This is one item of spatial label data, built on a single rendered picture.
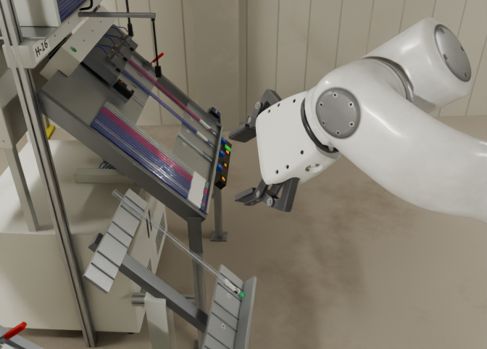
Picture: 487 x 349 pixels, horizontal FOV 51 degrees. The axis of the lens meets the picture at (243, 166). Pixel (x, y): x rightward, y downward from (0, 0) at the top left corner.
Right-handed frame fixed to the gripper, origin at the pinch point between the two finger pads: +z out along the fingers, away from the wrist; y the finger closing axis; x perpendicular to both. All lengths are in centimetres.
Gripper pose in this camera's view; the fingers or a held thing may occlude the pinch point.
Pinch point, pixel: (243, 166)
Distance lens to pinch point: 69.8
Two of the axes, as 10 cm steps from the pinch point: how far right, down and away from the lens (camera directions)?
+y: -1.0, -9.3, 3.6
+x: -7.7, -1.6, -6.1
